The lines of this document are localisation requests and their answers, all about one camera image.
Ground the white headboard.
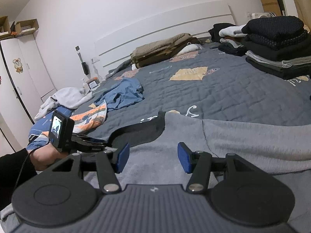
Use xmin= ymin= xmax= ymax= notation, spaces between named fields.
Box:
xmin=93 ymin=3 xmax=237 ymax=73

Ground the grey quilted bedspread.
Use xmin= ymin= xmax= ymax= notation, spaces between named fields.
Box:
xmin=70 ymin=35 xmax=311 ymax=136

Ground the orange patterned cloth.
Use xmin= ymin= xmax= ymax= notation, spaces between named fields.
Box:
xmin=40 ymin=99 xmax=108 ymax=140

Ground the white wardrobe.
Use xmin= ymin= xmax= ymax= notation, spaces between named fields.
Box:
xmin=0 ymin=33 xmax=58 ymax=152

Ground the grey sweatshirt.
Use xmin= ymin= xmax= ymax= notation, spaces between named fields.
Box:
xmin=0 ymin=111 xmax=311 ymax=226

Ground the stack of folded dark clothes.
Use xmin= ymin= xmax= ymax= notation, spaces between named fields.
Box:
xmin=241 ymin=16 xmax=311 ymax=80

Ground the person's left forearm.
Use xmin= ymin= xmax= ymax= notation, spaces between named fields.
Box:
xmin=0 ymin=148 xmax=38 ymax=210

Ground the blue quilted blanket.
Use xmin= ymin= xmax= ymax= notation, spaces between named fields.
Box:
xmin=26 ymin=107 xmax=76 ymax=151

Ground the beige curtain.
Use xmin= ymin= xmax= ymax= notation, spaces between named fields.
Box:
xmin=290 ymin=0 xmax=311 ymax=33

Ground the small cardboard box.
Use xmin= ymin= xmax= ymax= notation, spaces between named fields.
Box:
xmin=14 ymin=19 xmax=40 ymax=38

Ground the small white cloth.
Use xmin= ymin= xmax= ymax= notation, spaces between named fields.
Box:
xmin=181 ymin=44 xmax=204 ymax=54

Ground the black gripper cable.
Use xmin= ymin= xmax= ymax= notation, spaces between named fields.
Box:
xmin=15 ymin=142 xmax=52 ymax=192

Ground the blue shirt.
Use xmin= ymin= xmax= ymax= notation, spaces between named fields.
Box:
xmin=94 ymin=78 xmax=144 ymax=111

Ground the person's left hand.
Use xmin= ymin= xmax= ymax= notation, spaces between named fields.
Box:
xmin=30 ymin=144 xmax=71 ymax=172

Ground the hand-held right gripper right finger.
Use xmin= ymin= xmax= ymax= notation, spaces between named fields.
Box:
xmin=177 ymin=142 xmax=254 ymax=195

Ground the mouse sticker with bow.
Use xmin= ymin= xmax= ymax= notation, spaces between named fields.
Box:
xmin=13 ymin=58 xmax=24 ymax=73

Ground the pile of black and white clothes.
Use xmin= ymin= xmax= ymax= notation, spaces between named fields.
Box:
xmin=208 ymin=23 xmax=249 ymax=57

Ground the folded khaki blanket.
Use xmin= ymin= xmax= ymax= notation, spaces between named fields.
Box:
xmin=130 ymin=33 xmax=203 ymax=69

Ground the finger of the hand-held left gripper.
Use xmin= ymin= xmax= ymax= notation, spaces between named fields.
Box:
xmin=78 ymin=133 xmax=111 ymax=144
xmin=83 ymin=144 xmax=120 ymax=152

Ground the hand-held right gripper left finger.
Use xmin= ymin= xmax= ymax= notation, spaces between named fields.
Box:
xmin=50 ymin=143 xmax=130 ymax=195

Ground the white fan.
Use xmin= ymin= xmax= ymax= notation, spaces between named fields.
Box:
xmin=250 ymin=11 xmax=277 ymax=20

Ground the light grey hoodie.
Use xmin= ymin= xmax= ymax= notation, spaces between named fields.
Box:
xmin=34 ymin=87 xmax=94 ymax=121

